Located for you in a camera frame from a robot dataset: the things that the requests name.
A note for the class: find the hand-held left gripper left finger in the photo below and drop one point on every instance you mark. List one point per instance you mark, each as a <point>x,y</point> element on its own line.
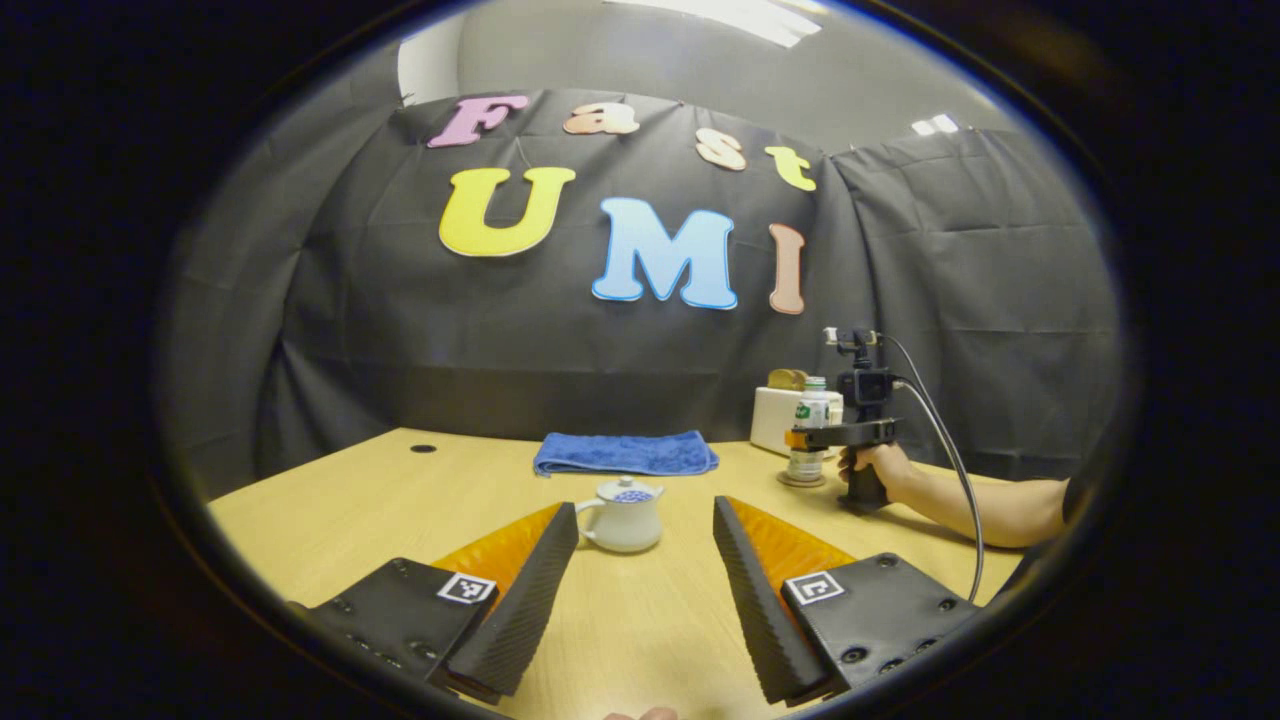
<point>530,610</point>

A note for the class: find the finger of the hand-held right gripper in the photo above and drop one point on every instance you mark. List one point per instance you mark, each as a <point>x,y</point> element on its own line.
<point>820,436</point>

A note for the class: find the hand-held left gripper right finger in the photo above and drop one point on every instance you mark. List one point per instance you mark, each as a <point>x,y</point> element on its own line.
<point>760,610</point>

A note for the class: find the white plastic water bottle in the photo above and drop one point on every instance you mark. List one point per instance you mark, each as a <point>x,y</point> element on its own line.
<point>810,408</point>

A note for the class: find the round brown coaster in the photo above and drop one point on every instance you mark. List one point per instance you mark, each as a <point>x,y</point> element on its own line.
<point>800,481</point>

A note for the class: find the white teacup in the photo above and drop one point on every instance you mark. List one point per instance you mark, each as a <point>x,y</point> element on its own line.
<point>625,528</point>

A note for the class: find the white toaster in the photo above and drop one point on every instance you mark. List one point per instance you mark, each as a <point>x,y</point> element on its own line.
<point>770,420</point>

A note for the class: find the brown toast slice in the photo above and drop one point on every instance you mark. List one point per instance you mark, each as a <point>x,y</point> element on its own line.
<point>787,380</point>

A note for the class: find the blue towel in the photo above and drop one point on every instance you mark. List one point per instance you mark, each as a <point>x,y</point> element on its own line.
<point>625,453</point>

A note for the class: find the black backdrop cloth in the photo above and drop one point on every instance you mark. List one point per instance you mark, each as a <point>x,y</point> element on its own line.
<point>500,340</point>

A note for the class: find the small ceiling light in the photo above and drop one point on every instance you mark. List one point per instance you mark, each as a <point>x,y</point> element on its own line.
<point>935,124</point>

